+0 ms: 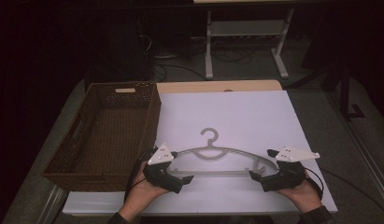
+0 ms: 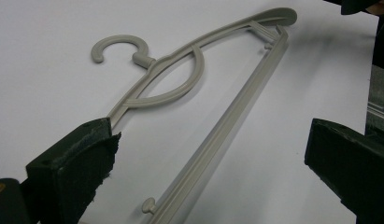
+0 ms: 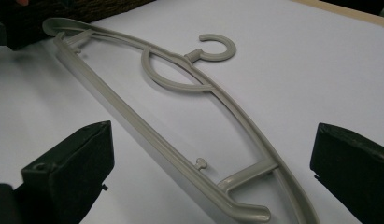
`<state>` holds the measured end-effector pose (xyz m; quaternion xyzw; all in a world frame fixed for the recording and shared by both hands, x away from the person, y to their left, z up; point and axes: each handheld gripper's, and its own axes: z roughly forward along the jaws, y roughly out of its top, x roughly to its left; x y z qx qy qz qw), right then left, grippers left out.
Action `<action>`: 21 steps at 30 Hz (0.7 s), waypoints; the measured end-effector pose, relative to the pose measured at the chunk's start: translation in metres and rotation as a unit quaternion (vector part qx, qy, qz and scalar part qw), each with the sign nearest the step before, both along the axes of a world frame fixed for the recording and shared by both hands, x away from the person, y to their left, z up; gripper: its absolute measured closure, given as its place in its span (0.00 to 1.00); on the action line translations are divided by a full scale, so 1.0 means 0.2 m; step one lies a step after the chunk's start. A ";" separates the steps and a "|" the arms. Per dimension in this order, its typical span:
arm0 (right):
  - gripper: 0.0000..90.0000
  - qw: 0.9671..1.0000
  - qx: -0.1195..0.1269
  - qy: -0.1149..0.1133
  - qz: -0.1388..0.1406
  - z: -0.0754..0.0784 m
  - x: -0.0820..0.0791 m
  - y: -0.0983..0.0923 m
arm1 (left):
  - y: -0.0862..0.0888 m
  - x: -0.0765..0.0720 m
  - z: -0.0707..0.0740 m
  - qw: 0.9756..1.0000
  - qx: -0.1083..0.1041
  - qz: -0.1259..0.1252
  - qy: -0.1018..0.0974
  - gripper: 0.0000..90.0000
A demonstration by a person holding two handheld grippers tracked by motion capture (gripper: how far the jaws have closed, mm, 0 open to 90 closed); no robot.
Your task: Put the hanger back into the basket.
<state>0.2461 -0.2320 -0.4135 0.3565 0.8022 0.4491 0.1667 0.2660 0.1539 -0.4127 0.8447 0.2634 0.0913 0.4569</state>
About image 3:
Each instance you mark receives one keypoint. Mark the grey plastic clothes hanger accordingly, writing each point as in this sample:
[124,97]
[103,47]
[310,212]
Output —
[155,146]

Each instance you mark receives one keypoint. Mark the dark cloth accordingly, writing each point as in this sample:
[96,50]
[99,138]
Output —
[55,15]

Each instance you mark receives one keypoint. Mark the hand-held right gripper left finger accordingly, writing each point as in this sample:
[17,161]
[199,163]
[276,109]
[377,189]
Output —
[71,168]

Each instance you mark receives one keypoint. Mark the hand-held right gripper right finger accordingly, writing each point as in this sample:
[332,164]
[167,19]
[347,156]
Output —
[351,165]

